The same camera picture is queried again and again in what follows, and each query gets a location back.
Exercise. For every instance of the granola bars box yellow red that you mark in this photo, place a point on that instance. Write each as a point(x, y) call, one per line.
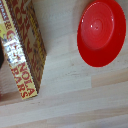
point(23, 50)

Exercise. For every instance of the red plastic bowl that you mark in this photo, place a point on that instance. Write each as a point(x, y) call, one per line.
point(100, 31)

